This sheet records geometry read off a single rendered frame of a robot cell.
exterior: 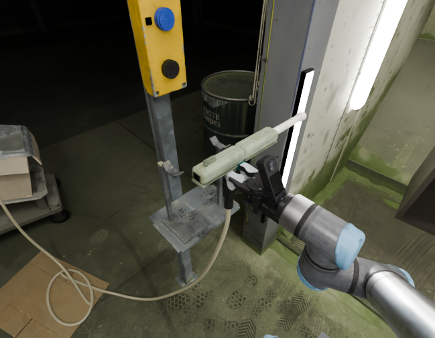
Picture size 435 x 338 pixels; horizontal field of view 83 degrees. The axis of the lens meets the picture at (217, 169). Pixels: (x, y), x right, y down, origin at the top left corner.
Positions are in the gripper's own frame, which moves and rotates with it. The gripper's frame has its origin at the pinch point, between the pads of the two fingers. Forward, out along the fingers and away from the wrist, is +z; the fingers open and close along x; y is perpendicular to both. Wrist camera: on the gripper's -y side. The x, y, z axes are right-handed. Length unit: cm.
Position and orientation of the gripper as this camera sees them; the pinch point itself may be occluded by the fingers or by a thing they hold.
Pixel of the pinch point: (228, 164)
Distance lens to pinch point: 69.8
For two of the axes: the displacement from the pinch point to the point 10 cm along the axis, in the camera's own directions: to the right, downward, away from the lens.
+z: -7.0, -4.7, 5.4
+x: 7.1, -4.6, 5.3
